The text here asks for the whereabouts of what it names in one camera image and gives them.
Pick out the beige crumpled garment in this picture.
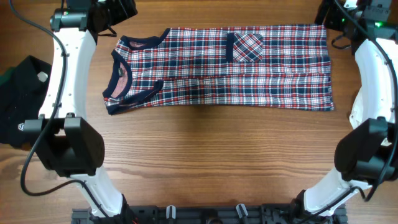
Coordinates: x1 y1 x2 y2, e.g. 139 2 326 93
349 88 395 129

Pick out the green folded shirt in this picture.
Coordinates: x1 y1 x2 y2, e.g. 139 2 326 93
0 67 15 85

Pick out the plaid sleeveless shirt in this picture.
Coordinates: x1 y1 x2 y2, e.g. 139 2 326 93
103 24 334 115

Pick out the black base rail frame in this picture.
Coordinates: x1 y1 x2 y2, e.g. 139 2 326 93
70 204 348 224

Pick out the black folded polo shirt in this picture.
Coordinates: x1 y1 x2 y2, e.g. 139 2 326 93
1 55 52 149

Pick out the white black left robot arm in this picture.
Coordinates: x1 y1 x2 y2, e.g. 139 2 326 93
24 0 137 223

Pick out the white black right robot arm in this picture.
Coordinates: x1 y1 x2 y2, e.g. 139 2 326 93
287 1 397 223

